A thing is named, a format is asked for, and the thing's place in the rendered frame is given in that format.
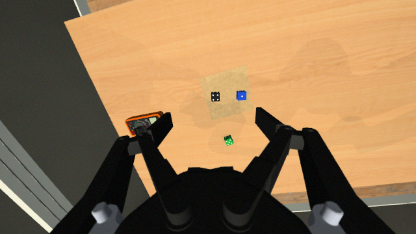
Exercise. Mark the black die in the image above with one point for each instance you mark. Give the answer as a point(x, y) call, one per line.
point(215, 96)

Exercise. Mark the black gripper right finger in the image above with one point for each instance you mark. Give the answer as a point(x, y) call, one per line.
point(335, 207)

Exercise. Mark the blue die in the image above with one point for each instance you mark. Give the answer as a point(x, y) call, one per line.
point(241, 95)

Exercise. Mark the green die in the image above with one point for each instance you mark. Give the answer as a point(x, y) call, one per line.
point(228, 140)

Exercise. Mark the tan textured mat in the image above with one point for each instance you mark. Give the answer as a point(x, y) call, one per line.
point(227, 83)

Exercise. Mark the orange digital multimeter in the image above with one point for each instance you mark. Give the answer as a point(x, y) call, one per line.
point(142, 120)

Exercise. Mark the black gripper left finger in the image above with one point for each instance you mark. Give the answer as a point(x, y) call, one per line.
point(99, 211)

